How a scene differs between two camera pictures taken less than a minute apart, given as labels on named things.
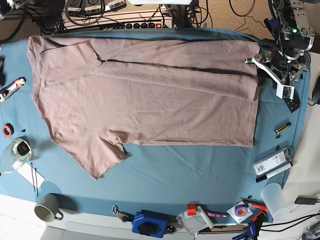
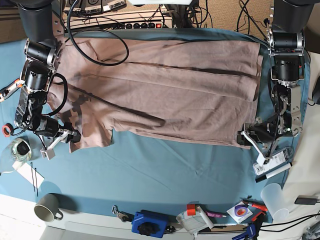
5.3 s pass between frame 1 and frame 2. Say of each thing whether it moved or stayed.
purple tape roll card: stayed
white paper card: stayed
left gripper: moved
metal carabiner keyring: stayed
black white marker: stayed
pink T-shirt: moved
